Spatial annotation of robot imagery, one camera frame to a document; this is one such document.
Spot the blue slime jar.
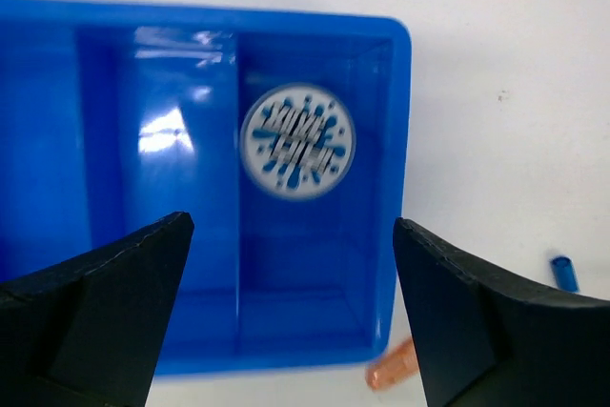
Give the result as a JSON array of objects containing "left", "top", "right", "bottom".
[{"left": 239, "top": 83, "right": 356, "bottom": 201}]

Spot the blue compartment bin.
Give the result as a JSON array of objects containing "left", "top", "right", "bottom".
[{"left": 1, "top": 0, "right": 412, "bottom": 375}]

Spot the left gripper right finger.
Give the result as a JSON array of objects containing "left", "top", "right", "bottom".
[{"left": 393, "top": 218, "right": 609, "bottom": 406}]

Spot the orange correction tape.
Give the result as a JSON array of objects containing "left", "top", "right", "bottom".
[{"left": 365, "top": 336, "right": 419, "bottom": 392}]

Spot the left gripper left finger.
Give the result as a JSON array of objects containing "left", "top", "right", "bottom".
[{"left": 1, "top": 212, "right": 194, "bottom": 406}]

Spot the blue white marker pen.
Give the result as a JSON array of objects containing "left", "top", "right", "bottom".
[{"left": 550, "top": 255, "right": 580, "bottom": 293}]

